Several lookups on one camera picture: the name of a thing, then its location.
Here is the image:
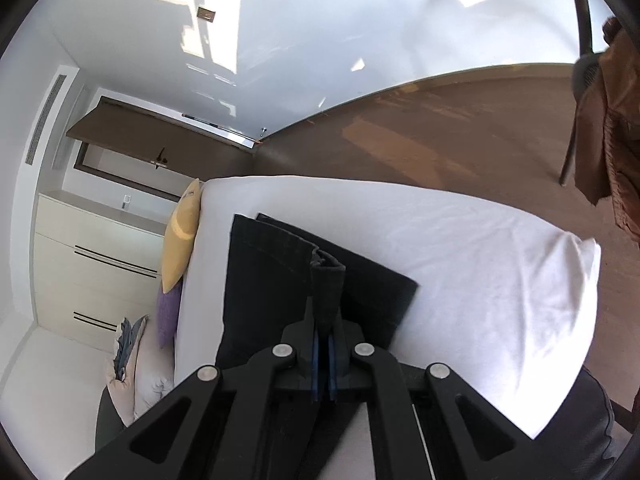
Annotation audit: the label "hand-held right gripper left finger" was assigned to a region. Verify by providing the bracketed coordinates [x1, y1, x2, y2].
[65, 297, 323, 480]

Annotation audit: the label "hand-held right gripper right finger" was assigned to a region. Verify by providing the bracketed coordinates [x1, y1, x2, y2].
[325, 310, 571, 480]

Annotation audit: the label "black denim pants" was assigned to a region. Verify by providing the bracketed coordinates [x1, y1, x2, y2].
[215, 212, 419, 480]

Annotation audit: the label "purple pillow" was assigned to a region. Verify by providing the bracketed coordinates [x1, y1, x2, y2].
[156, 285, 182, 350]

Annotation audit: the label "folded beige duvet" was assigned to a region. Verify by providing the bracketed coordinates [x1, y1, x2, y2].
[102, 315, 176, 426]

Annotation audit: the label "bed with white sheet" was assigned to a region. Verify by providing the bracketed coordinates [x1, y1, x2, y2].
[172, 175, 618, 480]

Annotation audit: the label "yellow pillow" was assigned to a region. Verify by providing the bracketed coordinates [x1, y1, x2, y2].
[162, 178, 203, 293]

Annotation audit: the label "dark grey upholstered headboard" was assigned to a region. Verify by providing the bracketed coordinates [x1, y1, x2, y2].
[95, 387, 136, 461]

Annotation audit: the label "cream wardrobe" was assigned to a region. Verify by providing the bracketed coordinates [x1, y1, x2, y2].
[35, 192, 181, 353]

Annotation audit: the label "brown wooden door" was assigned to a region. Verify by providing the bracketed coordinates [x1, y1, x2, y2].
[67, 97, 258, 186]

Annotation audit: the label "white air vent grille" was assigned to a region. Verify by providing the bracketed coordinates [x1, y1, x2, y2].
[25, 75, 68, 166]

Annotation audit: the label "brown clothing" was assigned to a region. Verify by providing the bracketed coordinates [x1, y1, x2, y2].
[574, 17, 640, 251]

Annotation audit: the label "black mesh chair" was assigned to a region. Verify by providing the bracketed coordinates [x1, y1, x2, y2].
[560, 0, 616, 186]

